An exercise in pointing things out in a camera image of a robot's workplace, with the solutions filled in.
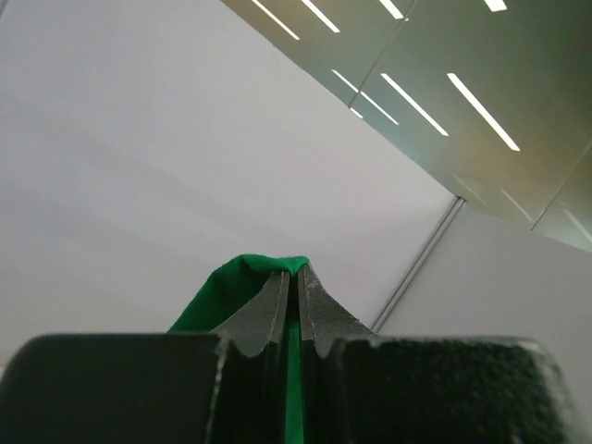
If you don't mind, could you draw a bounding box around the green t-shirt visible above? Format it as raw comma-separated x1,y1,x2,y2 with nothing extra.
168,254,310,443

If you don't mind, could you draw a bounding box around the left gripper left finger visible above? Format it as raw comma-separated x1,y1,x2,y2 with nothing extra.
211,272,290,443

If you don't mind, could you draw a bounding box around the right aluminium frame post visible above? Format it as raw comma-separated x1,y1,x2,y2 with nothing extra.
370,196,466,333

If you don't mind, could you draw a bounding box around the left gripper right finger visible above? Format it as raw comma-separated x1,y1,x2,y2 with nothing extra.
297,265,374,443

